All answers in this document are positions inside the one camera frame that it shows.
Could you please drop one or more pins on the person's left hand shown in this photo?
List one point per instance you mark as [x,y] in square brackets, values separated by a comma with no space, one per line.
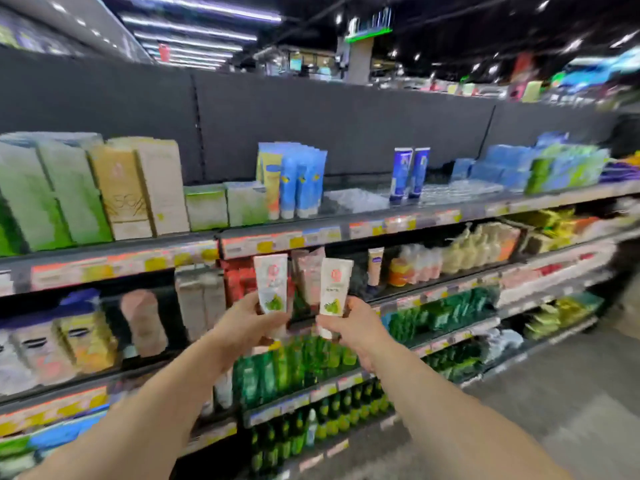
[235,329]

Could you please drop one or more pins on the person's right hand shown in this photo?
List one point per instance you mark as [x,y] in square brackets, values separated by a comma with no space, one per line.
[365,334]

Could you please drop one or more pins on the person's left thumb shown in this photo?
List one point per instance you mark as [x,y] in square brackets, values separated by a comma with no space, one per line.
[272,323]

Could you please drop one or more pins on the person's right thumb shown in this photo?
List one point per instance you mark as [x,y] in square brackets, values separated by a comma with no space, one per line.
[330,324]

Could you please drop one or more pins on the white tube with green print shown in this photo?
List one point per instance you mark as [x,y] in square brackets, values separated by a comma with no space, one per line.
[271,279]
[336,287]

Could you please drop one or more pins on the person's right forearm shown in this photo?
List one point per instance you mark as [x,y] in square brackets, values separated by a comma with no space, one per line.
[450,419]

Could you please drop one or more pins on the person's left forearm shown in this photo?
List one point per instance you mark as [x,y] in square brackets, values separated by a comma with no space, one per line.
[140,419]

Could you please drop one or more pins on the row of green tubes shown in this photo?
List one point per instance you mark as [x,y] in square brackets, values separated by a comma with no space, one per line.
[290,367]

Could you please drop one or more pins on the red boxes group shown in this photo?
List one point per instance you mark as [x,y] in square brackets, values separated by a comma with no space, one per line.
[240,282]

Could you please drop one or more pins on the pink tubes group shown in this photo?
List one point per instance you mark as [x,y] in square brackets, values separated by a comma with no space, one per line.
[310,274]

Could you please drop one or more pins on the row of grey beige boxes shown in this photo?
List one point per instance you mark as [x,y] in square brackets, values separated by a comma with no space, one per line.
[197,299]

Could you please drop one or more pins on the price label strip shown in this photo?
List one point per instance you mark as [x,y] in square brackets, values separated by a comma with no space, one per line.
[280,240]

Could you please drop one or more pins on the orange jar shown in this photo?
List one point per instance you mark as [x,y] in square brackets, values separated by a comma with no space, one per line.
[398,273]

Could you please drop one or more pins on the row of dark green bottles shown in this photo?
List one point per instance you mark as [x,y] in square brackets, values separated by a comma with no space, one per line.
[320,419]

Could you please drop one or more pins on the row of pink pump bottles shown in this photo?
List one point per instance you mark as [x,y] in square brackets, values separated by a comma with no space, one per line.
[422,264]

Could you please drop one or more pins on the small green white box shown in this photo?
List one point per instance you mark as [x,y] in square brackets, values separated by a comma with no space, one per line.
[245,203]
[206,208]

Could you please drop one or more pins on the pink rounded bottle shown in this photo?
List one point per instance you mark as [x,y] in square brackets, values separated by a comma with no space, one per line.
[144,322]

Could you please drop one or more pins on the row of dark green packs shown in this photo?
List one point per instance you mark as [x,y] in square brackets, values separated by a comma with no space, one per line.
[455,362]

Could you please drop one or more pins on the light blue tube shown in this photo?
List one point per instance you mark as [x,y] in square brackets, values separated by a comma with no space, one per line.
[305,187]
[320,174]
[288,187]

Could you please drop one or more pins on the yellow orange tube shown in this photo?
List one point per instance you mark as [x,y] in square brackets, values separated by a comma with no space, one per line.
[271,184]

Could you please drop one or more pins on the row of cream pump bottles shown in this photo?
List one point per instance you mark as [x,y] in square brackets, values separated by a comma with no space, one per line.
[475,249]

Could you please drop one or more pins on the dark blue white tube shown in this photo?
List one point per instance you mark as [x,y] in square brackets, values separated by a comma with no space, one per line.
[401,174]
[419,172]

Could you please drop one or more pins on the white wrapped packs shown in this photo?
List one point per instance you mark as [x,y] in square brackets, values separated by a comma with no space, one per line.
[502,342]

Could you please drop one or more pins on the tall cream white box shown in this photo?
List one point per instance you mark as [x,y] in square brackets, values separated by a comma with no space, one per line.
[162,184]

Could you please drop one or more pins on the tall beige gold box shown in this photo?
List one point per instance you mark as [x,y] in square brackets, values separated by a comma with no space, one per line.
[120,194]

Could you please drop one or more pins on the dark grey store shelving unit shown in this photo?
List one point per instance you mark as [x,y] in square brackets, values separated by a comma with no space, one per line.
[325,119]

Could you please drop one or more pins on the row of face mask packets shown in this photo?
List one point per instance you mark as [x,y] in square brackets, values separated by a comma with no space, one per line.
[50,344]

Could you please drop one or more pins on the stack of lime green packets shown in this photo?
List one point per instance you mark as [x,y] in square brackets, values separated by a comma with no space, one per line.
[560,314]

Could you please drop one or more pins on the pile of light blue packets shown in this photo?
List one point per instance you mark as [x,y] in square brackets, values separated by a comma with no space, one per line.
[500,167]

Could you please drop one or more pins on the pile of yellow green packets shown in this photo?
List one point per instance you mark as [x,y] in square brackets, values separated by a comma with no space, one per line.
[545,232]

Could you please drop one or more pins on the tall green white box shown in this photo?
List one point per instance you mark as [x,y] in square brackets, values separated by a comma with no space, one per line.
[25,204]
[75,194]

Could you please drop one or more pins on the grey store pillar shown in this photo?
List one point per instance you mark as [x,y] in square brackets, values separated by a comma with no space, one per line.
[360,62]

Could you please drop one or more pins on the row of green blue packets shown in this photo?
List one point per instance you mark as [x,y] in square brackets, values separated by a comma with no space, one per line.
[565,169]

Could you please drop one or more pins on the green lit overhead sign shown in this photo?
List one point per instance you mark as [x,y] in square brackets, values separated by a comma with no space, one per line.
[369,30]

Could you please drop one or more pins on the ceiling light strips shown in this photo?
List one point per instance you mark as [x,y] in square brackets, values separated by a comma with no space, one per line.
[200,32]

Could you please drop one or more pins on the stack of purple packets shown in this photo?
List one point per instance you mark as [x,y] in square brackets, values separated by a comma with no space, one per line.
[620,172]

